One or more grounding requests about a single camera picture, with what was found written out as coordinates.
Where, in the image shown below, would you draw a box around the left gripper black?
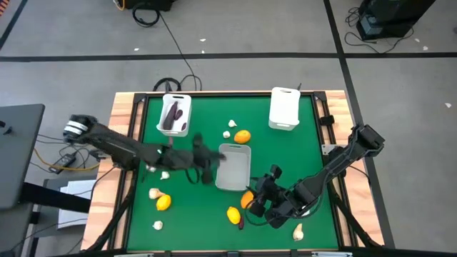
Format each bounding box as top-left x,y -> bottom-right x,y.
192,133 -> 227,186

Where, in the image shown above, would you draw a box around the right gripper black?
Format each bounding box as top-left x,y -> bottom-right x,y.
248,178 -> 286,218

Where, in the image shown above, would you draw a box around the orange fruit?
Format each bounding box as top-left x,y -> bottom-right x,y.
233,129 -> 252,144
240,191 -> 255,210

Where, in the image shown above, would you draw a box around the long purple eggplant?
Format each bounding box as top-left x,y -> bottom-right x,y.
162,101 -> 179,131

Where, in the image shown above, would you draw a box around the grey plastic basket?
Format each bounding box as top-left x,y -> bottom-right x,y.
214,143 -> 252,192

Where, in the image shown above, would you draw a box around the yellow lemon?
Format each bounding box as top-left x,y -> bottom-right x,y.
226,206 -> 241,226
156,194 -> 172,211

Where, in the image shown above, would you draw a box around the green table mat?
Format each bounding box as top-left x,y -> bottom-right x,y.
126,95 -> 339,251

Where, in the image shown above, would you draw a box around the white plastic basket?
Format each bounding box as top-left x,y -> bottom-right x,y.
156,93 -> 193,138
268,86 -> 301,131

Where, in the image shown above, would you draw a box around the white paper stack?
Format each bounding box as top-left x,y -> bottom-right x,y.
56,179 -> 98,229

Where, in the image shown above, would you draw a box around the black power adapter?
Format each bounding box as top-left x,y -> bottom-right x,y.
48,152 -> 78,175

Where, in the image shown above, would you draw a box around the black support beam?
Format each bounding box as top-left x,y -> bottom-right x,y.
19,181 -> 92,214

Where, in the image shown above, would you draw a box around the black case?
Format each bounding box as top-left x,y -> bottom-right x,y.
123,0 -> 176,11

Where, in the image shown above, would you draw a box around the grey desk panel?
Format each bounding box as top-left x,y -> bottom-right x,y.
0,103 -> 46,211

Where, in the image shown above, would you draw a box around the black equipment box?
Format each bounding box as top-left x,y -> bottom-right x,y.
356,0 -> 437,41

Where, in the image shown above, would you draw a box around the black cable bundle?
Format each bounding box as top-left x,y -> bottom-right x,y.
152,74 -> 204,92

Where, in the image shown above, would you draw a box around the long black floor cable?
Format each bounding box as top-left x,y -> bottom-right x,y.
159,12 -> 199,92

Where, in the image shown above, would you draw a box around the coiled black cable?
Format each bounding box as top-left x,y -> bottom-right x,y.
131,5 -> 161,29

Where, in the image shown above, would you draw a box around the thin black cable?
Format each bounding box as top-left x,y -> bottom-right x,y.
37,133 -> 72,143

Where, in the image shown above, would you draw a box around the yellow cable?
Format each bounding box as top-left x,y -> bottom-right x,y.
34,148 -> 101,172

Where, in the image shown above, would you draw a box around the tangled black cables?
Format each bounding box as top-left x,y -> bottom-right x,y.
344,6 -> 415,54

